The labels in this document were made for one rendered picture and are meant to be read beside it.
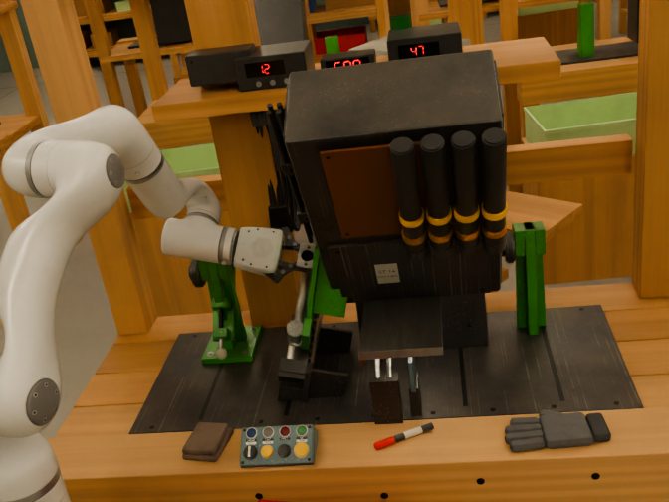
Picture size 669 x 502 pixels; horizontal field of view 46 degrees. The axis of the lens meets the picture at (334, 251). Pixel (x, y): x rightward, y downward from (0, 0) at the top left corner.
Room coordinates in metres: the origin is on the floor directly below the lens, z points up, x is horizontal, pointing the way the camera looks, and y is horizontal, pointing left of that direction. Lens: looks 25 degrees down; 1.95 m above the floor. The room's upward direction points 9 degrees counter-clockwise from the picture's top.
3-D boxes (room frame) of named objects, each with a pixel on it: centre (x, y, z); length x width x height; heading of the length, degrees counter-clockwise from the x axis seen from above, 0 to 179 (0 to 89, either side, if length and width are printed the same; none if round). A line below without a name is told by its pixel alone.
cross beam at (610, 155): (1.94, -0.12, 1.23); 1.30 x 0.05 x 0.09; 81
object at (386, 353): (1.46, -0.13, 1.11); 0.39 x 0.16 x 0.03; 171
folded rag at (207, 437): (1.36, 0.32, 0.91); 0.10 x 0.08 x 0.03; 161
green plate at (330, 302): (1.52, 0.02, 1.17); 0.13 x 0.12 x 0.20; 81
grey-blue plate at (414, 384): (1.40, -0.13, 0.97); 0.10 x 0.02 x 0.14; 171
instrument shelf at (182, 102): (1.83, -0.10, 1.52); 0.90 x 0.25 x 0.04; 81
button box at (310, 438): (1.31, 0.17, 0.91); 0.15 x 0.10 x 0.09; 81
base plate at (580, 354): (1.57, -0.06, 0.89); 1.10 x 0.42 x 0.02; 81
